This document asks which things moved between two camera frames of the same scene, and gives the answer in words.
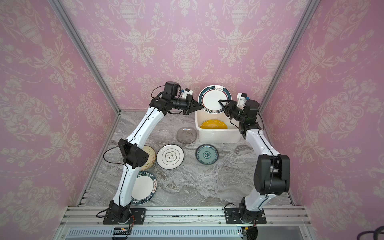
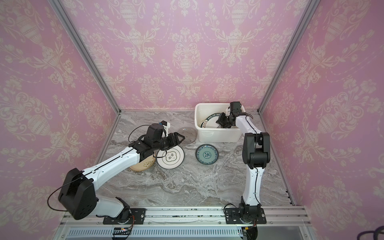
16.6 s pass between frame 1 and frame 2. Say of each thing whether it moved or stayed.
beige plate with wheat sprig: stayed
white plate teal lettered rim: moved
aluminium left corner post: stayed
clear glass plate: stayed
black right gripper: moved
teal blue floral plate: stayed
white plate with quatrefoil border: stayed
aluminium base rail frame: stayed
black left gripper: moved
